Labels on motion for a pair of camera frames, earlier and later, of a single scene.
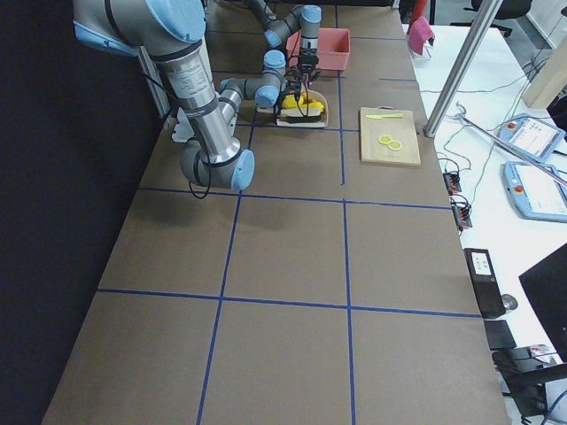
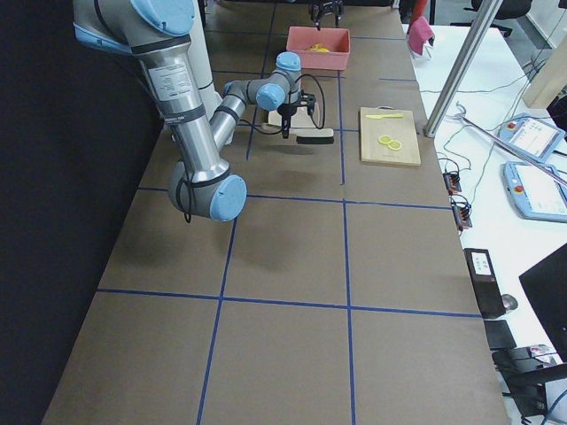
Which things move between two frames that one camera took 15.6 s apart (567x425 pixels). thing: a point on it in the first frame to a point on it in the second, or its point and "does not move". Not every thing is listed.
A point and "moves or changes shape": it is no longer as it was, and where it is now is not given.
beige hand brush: x=295 y=115 moves or changes shape
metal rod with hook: x=462 y=116 does not move
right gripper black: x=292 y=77 to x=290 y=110
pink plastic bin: x=333 y=48 does not move
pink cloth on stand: x=419 y=32 does not move
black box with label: x=485 y=282 does not move
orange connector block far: x=452 y=181 does not move
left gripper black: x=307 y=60 to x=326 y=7
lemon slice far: x=384 y=139 does not move
